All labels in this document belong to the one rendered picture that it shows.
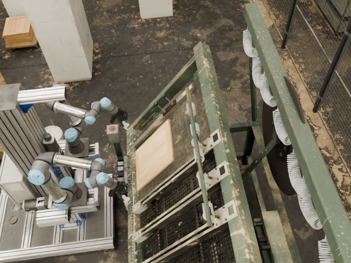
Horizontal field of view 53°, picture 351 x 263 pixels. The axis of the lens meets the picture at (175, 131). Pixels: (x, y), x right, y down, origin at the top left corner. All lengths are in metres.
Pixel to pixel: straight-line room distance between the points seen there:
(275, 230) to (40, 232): 2.66
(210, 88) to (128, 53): 3.48
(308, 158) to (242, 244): 0.57
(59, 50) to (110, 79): 0.86
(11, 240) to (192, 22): 4.47
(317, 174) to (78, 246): 2.66
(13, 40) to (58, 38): 1.54
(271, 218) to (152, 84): 3.58
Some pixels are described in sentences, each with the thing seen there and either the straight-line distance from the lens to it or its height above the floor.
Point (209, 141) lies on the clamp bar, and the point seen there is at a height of 1.81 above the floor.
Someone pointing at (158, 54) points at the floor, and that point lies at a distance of 5.84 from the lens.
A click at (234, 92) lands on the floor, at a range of 5.21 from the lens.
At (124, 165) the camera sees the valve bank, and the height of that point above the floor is 0.74.
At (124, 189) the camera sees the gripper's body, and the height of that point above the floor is 1.45.
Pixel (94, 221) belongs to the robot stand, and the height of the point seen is 0.21.
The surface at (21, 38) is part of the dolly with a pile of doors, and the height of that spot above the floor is 0.21.
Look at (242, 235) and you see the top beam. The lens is 1.98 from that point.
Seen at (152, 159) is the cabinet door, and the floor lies 1.11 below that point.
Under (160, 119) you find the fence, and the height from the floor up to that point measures 1.29.
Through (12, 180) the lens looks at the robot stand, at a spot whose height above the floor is 1.23.
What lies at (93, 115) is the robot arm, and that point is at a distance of 2.86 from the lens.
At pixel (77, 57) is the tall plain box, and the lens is 5.27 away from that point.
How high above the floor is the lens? 3.71
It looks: 52 degrees down
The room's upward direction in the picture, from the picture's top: 3 degrees counter-clockwise
